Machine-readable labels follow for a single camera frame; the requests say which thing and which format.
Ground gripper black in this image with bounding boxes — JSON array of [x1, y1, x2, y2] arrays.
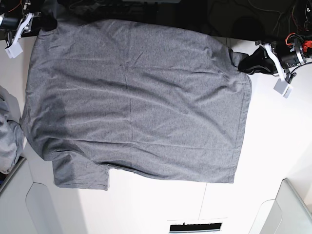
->
[[238, 39, 312, 84], [0, 12, 58, 47]]

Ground grey t-shirt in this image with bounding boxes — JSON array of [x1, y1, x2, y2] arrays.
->
[[20, 20, 252, 190]]

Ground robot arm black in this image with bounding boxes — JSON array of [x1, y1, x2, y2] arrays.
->
[[0, 0, 58, 47], [238, 0, 312, 84]]

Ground grey cloth pile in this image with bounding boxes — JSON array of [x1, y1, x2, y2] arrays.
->
[[0, 87, 24, 175]]

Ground right white bin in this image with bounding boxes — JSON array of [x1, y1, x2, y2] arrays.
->
[[249, 178, 312, 234]]

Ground white bin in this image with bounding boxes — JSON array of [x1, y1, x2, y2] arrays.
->
[[249, 178, 312, 234], [0, 156, 59, 234]]

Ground left white bin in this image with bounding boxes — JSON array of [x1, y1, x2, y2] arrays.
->
[[0, 156, 59, 234]]

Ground white cables on floor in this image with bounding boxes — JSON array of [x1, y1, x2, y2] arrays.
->
[[243, 0, 300, 37]]

